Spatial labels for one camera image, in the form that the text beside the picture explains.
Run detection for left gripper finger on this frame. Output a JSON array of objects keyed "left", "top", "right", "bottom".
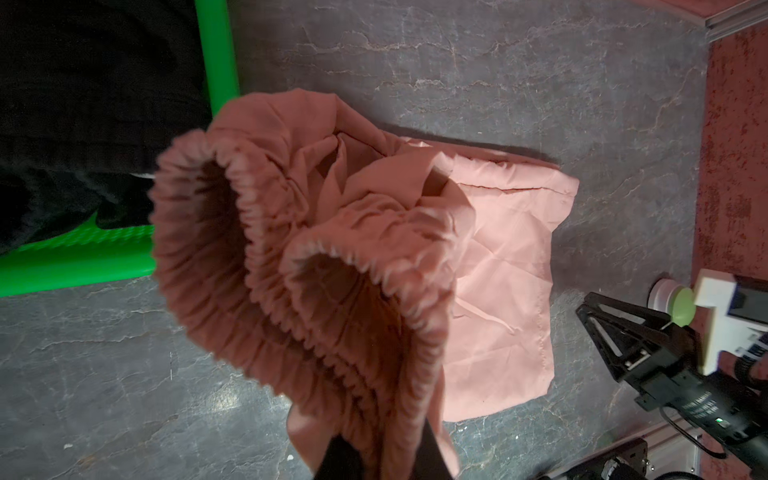
[{"left": 313, "top": 419, "right": 454, "bottom": 480}]

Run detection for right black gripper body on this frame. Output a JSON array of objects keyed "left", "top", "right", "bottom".
[{"left": 623, "top": 345, "right": 756, "bottom": 444}]

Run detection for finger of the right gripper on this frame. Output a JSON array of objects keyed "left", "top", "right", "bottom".
[
  {"left": 576, "top": 292, "right": 666, "bottom": 336},
  {"left": 579, "top": 319, "right": 654, "bottom": 382}
]

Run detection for pink shorts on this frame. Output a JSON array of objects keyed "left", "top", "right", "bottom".
[{"left": 150, "top": 90, "right": 579, "bottom": 479}]

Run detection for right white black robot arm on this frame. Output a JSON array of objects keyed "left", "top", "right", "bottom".
[{"left": 576, "top": 292, "right": 767, "bottom": 479}]

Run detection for black shorts in basket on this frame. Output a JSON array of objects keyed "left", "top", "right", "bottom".
[{"left": 1, "top": 1, "right": 211, "bottom": 252}]

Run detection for green plastic basket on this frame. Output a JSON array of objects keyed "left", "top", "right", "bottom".
[{"left": 1, "top": 0, "right": 240, "bottom": 297}]

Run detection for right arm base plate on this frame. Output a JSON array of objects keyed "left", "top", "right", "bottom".
[{"left": 538, "top": 438, "right": 701, "bottom": 480}]

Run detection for right aluminium corner post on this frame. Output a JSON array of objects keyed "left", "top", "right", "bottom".
[{"left": 705, "top": 0, "right": 767, "bottom": 43}]

